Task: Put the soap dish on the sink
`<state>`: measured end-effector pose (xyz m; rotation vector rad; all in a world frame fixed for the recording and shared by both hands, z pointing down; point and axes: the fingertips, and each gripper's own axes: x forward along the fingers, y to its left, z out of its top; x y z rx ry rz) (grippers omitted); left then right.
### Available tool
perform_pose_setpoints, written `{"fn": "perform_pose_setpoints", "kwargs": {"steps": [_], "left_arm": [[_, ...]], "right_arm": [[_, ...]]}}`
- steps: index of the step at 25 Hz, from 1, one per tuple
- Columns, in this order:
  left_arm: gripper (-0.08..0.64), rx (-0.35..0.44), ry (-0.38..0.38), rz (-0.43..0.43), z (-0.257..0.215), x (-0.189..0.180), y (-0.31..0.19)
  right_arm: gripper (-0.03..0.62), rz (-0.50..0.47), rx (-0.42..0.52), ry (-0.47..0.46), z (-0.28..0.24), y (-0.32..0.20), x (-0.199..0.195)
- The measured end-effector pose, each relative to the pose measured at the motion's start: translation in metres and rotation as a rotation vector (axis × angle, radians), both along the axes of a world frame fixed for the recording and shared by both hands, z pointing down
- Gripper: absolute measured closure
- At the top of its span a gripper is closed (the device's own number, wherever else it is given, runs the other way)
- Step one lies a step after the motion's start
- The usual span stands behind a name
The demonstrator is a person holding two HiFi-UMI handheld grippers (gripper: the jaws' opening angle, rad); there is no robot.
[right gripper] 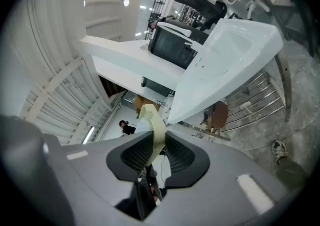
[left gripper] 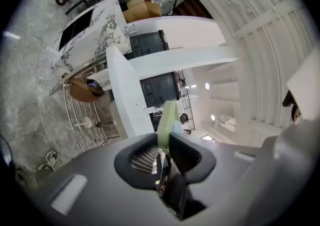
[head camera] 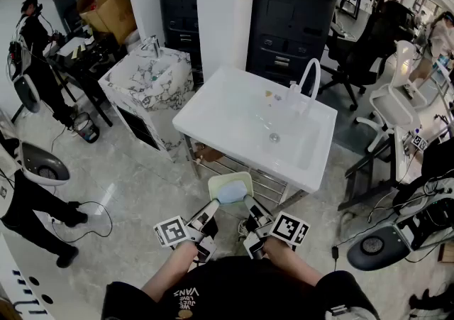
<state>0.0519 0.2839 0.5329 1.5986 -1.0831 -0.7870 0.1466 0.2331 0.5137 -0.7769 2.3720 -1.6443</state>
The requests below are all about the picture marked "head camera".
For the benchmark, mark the black office chair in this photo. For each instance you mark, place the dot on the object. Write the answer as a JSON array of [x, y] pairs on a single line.
[[365, 42]]

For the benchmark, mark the chrome faucet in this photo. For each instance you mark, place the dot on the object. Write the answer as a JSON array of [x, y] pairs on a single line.
[[155, 45]]

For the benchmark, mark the spare hand-held gripper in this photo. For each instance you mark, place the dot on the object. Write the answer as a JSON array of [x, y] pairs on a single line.
[[419, 142]]

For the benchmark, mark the black table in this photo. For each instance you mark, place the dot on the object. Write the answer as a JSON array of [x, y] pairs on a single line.
[[87, 70]]

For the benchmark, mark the white curved panel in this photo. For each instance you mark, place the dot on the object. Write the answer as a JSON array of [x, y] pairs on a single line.
[[32, 297]]

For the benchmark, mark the white grey oval device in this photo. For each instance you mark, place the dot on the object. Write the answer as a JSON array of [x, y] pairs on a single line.
[[376, 245], [26, 93], [40, 166]]

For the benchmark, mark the black power adapter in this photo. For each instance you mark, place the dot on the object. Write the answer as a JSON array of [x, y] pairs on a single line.
[[335, 252]]

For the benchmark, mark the brown cardboard box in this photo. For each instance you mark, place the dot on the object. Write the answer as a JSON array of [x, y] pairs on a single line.
[[113, 10]]

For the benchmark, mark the person's right forearm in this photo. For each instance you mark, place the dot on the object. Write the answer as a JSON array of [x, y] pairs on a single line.
[[291, 263]]

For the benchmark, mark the small yellow item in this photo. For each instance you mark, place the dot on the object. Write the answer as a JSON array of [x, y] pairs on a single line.
[[268, 93]]

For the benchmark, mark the person's left forearm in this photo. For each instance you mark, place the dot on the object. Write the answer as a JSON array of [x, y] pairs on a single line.
[[170, 272]]

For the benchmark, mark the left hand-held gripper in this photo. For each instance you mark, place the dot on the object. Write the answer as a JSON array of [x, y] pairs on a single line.
[[172, 231]]

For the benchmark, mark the large white laundry sink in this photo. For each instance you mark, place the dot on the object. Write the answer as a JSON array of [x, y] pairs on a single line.
[[234, 113]]

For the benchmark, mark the pale green soap dish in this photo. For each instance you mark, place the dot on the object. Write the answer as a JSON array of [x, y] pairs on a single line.
[[227, 178]]

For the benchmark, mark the brown cardboard piece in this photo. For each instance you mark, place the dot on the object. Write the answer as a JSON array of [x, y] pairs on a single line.
[[207, 153]]

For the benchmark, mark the small white sink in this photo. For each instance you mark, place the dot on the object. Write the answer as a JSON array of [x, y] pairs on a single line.
[[402, 159]]

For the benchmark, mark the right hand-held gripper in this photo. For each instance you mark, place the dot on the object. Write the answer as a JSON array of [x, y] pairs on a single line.
[[289, 228]]

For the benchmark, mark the white office chair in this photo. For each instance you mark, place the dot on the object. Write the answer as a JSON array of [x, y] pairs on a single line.
[[393, 102]]

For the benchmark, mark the black drawer cabinet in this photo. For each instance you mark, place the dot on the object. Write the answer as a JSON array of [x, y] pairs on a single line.
[[179, 10], [291, 27]]

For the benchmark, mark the marble pattern sink cabinet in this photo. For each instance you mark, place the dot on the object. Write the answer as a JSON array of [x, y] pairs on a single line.
[[149, 95]]

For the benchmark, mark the black table frame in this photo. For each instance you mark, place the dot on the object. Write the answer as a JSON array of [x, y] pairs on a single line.
[[369, 173]]

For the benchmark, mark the person's black shirt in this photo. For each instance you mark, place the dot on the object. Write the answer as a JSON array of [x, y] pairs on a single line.
[[241, 290]]

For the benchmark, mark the metal sink stand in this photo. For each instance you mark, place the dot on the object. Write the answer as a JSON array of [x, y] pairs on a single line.
[[264, 183]]

